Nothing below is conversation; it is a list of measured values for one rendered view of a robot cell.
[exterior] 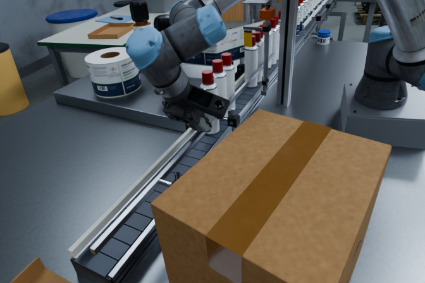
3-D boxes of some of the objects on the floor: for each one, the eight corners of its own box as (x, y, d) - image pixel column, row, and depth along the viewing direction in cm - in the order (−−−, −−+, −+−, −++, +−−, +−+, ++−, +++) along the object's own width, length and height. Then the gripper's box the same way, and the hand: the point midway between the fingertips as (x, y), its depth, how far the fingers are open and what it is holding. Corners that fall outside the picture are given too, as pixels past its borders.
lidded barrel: (85, 60, 433) (69, 8, 396) (119, 64, 415) (107, 8, 378) (54, 77, 387) (33, 19, 350) (92, 81, 369) (74, 20, 331)
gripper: (163, 69, 75) (195, 114, 92) (148, 100, 71) (184, 140, 89) (193, 71, 71) (221, 117, 88) (179, 103, 67) (211, 145, 85)
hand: (210, 127), depth 86 cm, fingers closed
